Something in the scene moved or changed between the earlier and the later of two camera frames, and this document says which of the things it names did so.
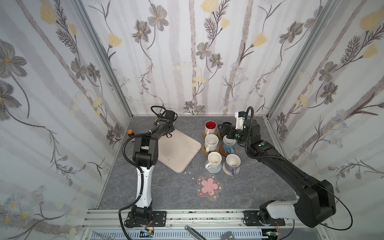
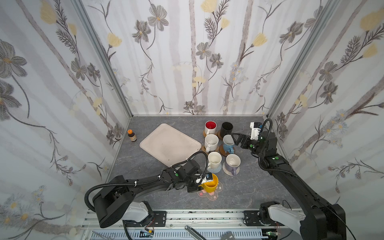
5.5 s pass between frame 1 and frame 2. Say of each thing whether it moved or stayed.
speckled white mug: stayed
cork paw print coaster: stayed
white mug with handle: stayed
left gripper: moved
